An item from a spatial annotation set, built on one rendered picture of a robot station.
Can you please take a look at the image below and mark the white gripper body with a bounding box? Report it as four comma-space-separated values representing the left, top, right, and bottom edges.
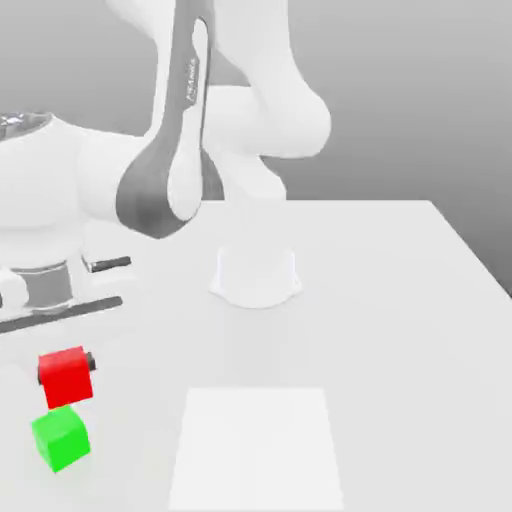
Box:
0, 295, 125, 359

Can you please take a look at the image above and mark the small red cube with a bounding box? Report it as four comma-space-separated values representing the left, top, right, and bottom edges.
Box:
37, 345, 95, 410

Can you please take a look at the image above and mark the small green cube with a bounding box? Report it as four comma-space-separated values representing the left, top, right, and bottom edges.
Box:
30, 404, 92, 474

